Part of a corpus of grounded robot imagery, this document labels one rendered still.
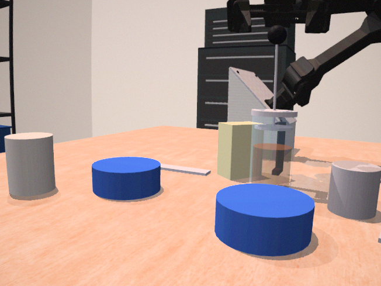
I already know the blue cylinder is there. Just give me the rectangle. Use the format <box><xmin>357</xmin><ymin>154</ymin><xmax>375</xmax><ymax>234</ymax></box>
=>
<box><xmin>92</xmin><ymin>157</ymin><xmax>161</xmax><ymax>200</ymax></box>
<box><xmin>214</xmin><ymin>184</ymin><xmax>315</xmax><ymax>257</ymax></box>

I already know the pale yellow rectangular block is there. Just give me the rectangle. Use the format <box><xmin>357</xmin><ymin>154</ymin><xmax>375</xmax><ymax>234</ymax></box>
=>
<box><xmin>217</xmin><ymin>122</ymin><xmax>252</xmax><ymax>180</ymax></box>

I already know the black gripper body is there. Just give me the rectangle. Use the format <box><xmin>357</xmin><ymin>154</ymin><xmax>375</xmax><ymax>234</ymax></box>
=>
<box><xmin>227</xmin><ymin>0</ymin><xmax>332</xmax><ymax>33</ymax></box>

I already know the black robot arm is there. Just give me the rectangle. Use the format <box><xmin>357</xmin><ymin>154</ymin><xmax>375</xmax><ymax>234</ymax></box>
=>
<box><xmin>276</xmin><ymin>0</ymin><xmax>381</xmax><ymax>110</ymax></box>

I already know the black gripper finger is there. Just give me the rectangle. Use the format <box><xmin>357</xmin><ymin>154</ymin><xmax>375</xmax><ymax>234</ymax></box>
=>
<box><xmin>305</xmin><ymin>0</ymin><xmax>325</xmax><ymax>34</ymax></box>
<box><xmin>233</xmin><ymin>0</ymin><xmax>252</xmax><ymax>33</ymax></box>

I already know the glass coffee press with black knob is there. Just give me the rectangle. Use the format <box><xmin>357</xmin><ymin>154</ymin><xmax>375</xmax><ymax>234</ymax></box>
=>
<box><xmin>249</xmin><ymin>25</ymin><xmax>298</xmax><ymax>188</ymax></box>

